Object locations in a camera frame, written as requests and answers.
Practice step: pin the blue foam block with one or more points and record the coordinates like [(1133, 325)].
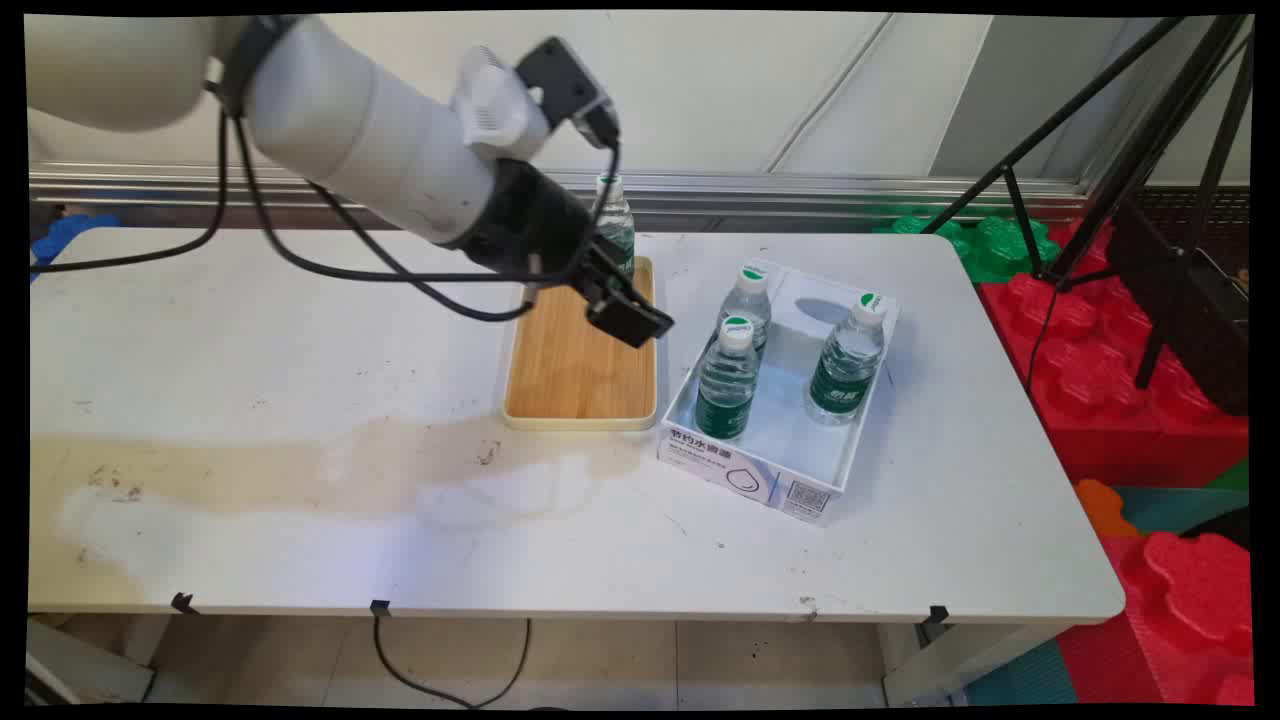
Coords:
[(70, 235)]

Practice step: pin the green label water bottle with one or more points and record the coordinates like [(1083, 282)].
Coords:
[(750, 300), (626, 225), (846, 365), (726, 385)]

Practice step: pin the orange foam piece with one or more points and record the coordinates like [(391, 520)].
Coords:
[(1105, 508)]

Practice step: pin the black tripod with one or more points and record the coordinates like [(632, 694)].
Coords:
[(1140, 110)]

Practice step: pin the large red foam block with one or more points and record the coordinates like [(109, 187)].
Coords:
[(1100, 390)]

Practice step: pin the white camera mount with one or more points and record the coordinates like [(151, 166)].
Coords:
[(490, 105)]

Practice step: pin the aluminium wall rail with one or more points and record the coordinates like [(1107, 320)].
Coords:
[(800, 192)]

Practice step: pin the teal foam mat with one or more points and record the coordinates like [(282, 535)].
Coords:
[(1170, 505)]

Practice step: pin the red foam puzzle block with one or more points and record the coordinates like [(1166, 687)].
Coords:
[(1190, 610)]

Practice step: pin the white cardboard box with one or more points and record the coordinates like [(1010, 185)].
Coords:
[(775, 445)]

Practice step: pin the bamboo wooden tray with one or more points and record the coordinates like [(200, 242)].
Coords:
[(580, 385)]

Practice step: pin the black panel device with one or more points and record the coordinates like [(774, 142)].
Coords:
[(1190, 310)]

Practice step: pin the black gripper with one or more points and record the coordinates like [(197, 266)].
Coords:
[(525, 225)]

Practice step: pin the green foam block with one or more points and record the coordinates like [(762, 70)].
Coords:
[(990, 250)]

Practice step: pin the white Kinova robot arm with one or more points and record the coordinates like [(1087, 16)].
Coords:
[(340, 120)]

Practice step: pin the white table leg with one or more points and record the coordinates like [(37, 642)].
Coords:
[(85, 660), (950, 665)]

